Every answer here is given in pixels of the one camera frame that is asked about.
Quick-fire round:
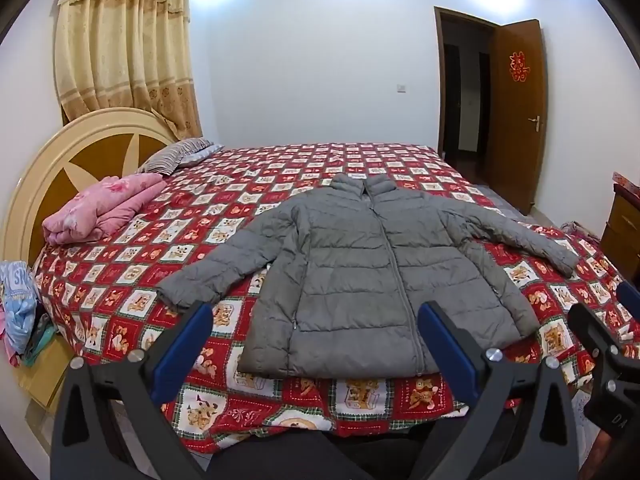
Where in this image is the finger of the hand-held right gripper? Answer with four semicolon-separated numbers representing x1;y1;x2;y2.
617;282;640;326
567;302;626;361

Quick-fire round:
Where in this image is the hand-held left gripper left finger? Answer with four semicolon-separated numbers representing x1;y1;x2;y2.
50;302;215;480

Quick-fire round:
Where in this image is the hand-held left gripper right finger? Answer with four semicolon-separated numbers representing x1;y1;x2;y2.
415;302;583;480

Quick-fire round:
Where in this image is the grey puffer jacket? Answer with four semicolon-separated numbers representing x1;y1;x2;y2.
156;172;580;378

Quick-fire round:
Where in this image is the person's right forearm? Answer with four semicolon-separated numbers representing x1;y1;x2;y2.
592;427;640;480

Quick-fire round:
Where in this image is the brown wooden dresser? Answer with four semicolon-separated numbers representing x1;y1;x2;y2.
599;182;640;281

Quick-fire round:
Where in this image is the light wooden nightstand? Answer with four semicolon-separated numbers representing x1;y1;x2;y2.
14;335;78;415

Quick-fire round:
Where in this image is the person's dark clothing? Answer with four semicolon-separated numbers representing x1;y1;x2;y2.
207;422;433;480

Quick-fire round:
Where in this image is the folded pink floral quilt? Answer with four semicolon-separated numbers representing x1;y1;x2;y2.
42;172;166;247

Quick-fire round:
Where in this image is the blue and white cloth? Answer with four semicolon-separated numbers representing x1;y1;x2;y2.
0;260;42;356

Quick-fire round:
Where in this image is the striped pillow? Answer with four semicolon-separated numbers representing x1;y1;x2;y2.
137;137;212;176

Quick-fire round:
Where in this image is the red checked printed bedspread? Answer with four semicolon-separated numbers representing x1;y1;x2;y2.
32;142;633;448

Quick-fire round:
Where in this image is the pale blue patterned pillow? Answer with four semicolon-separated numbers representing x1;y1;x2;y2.
177;143;224;168

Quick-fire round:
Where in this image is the cream wooden headboard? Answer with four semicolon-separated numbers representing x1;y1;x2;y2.
0;106;178;268

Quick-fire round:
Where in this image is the brown wooden door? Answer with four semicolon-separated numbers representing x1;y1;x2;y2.
487;19;545;216

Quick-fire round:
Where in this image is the red paper door decoration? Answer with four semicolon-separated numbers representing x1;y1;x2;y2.
506;50;530;82

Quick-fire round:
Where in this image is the yellow patterned curtain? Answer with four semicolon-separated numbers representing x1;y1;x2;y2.
54;0;203;141

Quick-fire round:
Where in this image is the dark wooden door frame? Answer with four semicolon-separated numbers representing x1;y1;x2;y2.
433;6;501;186

